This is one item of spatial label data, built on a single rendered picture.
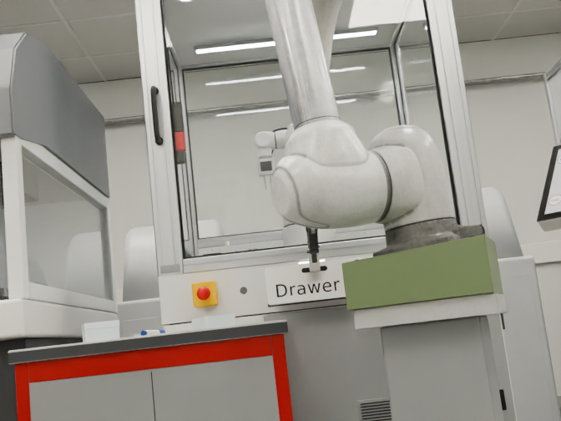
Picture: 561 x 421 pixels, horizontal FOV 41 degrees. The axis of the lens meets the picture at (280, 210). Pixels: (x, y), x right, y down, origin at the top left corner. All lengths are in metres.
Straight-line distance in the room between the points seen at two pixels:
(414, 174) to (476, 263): 0.23
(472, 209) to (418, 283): 0.92
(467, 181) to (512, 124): 3.61
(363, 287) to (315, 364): 0.80
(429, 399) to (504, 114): 4.59
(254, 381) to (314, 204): 0.45
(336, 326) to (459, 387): 0.82
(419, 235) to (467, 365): 0.28
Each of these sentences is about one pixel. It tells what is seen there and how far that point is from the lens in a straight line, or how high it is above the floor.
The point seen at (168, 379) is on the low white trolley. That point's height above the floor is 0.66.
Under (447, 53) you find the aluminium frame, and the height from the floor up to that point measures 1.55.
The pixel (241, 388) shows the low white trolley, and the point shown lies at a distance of 1.70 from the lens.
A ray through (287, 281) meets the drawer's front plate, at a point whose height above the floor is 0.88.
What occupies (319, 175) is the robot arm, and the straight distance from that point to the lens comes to 1.47.
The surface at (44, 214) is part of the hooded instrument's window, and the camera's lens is 2.50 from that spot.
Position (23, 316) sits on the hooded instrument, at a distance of 2.16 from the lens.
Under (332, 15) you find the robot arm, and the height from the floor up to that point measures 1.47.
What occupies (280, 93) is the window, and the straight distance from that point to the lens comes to 2.43.
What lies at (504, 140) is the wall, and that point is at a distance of 5.95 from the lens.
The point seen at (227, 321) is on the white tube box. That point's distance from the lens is 2.01.
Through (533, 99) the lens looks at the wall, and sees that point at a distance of 6.11.
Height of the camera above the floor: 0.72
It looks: 10 degrees up
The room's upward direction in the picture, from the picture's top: 6 degrees counter-clockwise
